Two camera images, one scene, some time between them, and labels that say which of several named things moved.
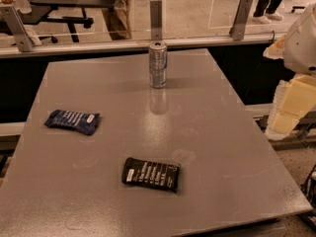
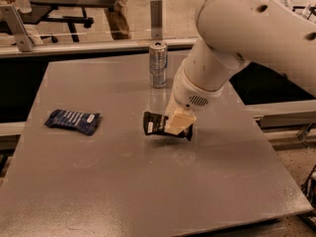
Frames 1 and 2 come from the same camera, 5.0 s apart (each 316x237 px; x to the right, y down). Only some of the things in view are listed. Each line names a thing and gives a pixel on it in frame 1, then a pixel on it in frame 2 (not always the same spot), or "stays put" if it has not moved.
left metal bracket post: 12,19 stays put
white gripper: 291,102 to 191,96
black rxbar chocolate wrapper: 151,174 to 154,123
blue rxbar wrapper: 85,122 stays put
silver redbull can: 158,64 stays put
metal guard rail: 141,45 stays put
